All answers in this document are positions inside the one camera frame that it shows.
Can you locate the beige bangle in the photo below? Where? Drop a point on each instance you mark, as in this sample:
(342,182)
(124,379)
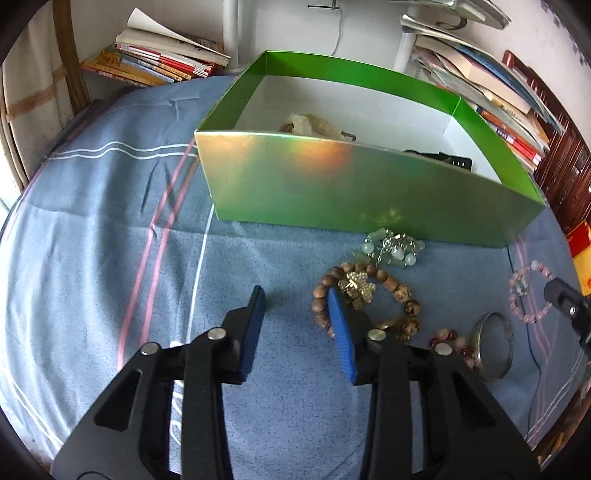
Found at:
(307,124)

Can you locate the black wristwatch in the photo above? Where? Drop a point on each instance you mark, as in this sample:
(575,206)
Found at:
(455,162)

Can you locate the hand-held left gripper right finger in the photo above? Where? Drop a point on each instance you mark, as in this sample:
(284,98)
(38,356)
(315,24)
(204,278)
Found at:
(341,337)

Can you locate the gold flower brooch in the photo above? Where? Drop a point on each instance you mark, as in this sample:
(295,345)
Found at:
(358,286)

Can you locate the leaning stack of thin books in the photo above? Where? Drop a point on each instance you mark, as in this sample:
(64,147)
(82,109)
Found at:
(157,62)

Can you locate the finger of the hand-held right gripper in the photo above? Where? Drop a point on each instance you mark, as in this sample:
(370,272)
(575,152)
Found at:
(565,300)

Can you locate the tall pile of books magazines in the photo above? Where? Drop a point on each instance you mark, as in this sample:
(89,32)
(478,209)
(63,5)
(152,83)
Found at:
(489,78)

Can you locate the grey white desk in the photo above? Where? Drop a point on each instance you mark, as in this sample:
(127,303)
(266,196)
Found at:
(232,32)

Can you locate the red and yellow box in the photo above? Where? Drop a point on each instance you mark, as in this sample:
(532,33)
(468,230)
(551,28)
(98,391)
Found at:
(582,249)

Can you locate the carved wooden headboard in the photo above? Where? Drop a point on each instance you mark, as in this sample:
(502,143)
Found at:
(570,166)

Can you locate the beige curtain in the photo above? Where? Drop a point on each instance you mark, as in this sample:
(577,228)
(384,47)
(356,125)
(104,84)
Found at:
(37,106)

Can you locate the green cardboard box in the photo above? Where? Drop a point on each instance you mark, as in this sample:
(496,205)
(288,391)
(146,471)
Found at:
(300,184)

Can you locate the silver bangle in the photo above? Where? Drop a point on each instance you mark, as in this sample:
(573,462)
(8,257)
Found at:
(475,341)

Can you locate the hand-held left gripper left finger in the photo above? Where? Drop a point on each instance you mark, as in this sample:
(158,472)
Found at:
(253,332)

